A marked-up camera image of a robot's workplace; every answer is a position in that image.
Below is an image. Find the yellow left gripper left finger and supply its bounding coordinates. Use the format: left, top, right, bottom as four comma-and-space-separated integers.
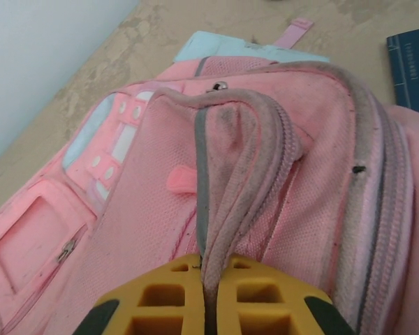
75, 253, 205, 335

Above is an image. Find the light blue pencil case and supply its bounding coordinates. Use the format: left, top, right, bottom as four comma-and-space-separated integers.
174, 31, 331, 66

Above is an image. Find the pink school backpack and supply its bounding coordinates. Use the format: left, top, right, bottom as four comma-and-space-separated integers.
0, 17, 419, 335

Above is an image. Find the dark blue book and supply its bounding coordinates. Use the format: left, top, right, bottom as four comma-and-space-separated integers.
385, 33, 419, 116

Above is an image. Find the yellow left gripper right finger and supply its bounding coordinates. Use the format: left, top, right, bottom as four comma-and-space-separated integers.
216, 253, 357, 335

